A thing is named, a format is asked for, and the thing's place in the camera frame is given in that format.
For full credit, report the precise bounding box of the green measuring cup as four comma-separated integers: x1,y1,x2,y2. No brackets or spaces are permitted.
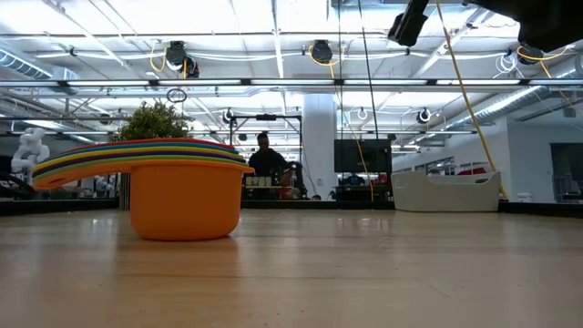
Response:
32,153,252,182

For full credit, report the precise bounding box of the yellow hanging cable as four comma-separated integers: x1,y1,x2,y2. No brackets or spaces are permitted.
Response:
434,0,511,201

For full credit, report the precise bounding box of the black ceiling cable reel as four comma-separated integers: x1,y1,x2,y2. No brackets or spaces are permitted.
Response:
310,39,334,66
163,40,200,79
517,45,546,66

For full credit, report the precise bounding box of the long ceiling light bar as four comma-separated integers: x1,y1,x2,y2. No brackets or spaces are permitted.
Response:
0,77,583,87

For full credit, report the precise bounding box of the black hanging cable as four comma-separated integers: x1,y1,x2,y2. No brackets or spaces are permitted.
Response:
356,0,381,140

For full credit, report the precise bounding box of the person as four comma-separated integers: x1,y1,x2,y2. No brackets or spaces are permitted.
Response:
247,131,293,189

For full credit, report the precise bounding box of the white building column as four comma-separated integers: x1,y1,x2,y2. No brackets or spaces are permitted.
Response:
302,93,339,200

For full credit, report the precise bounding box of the navy measuring cup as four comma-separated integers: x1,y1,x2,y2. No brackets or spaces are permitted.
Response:
35,149,250,177

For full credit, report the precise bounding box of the white plastic basket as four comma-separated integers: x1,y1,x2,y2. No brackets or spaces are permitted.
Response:
390,170,503,213

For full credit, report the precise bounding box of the black monitor screen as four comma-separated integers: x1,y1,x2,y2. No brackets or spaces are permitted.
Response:
332,138,394,174

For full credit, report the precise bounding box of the orange measuring cup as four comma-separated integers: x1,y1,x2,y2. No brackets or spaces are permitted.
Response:
31,158,256,242

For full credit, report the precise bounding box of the yellow measuring cup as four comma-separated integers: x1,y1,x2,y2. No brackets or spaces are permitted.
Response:
40,144,246,172

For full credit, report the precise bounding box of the teal measuring cup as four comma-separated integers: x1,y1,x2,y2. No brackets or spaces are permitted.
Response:
49,140,242,165

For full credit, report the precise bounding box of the white robot figure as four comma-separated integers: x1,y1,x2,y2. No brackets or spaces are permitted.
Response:
10,127,51,187

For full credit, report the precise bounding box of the black metal frame station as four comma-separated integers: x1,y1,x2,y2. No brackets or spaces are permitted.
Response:
228,113,304,201

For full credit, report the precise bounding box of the black aluminium frame rail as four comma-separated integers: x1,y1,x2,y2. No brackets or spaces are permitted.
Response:
0,198,583,219

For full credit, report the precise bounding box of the potted green plant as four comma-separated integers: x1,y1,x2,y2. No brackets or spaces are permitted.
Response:
107,100,193,211

